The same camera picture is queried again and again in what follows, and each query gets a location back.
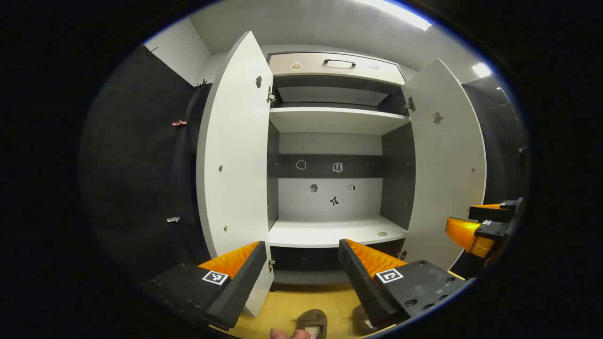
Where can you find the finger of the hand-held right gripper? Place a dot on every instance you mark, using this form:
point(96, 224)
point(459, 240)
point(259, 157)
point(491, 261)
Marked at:
point(492, 214)
point(492, 230)

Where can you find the long ceiling light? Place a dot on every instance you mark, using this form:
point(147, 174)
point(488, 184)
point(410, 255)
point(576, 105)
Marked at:
point(400, 13)

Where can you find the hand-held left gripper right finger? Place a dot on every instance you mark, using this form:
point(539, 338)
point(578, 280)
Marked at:
point(362, 287)

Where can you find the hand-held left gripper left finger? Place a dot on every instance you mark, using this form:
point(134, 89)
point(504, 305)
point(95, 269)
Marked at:
point(240, 292)

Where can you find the white cabinet shelf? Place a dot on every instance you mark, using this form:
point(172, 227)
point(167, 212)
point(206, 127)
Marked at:
point(334, 120)
point(325, 233)

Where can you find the white shoe cabinet door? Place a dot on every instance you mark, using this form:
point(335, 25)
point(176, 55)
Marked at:
point(447, 188)
point(235, 165)

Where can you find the small ceiling light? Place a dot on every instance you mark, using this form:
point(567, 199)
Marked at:
point(481, 69)

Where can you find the beige cabinet drawer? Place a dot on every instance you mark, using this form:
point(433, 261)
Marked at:
point(311, 66)

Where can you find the white shoe cabinet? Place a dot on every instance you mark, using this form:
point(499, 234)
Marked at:
point(330, 202)

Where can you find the brown shoe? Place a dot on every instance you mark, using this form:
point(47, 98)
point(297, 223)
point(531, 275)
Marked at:
point(362, 322)
point(313, 320)

